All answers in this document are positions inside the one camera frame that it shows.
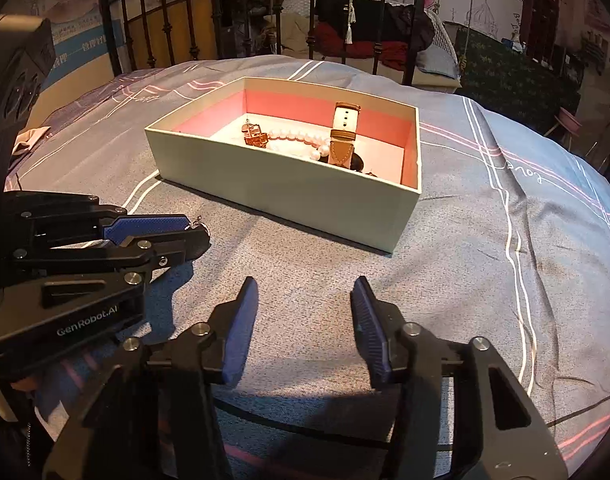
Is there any pearl bead bracelet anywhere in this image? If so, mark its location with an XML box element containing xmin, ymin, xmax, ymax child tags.
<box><xmin>263</xmin><ymin>128</ymin><xmax>332</xmax><ymax>162</ymax></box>

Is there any black iron bed frame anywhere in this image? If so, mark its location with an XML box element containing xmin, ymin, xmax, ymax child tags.
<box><xmin>97</xmin><ymin>0</ymin><xmax>430</xmax><ymax>86</ymax></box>

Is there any open pink-lined gift box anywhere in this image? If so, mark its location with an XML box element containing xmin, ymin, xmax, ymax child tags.
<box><xmin>146</xmin><ymin>77</ymin><xmax>422</xmax><ymax>252</ymax></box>

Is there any tan leather strap watch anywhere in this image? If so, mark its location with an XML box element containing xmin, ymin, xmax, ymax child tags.
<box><xmin>327</xmin><ymin>102</ymin><xmax>363</xmax><ymax>172</ymax></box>

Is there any blue white wall poster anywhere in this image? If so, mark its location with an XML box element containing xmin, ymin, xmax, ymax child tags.
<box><xmin>42</xmin><ymin>6</ymin><xmax>108</xmax><ymax>90</ymax></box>

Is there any white hanging swing chair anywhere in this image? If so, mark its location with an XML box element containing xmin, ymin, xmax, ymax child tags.
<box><xmin>271</xmin><ymin>0</ymin><xmax>460</xmax><ymax>93</ymax></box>

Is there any red cushion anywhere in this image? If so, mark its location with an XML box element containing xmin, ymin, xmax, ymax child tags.
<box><xmin>314</xmin><ymin>23</ymin><xmax>407</xmax><ymax>72</ymax></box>

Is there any pink stool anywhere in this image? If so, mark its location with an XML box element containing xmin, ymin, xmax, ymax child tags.
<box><xmin>544</xmin><ymin>107</ymin><xmax>582</xmax><ymax>152</ymax></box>

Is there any blue-grey plaid bed sheet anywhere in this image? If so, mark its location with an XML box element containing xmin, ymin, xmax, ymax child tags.
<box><xmin>12</xmin><ymin>56</ymin><xmax>610</xmax><ymax>479</ymax></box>

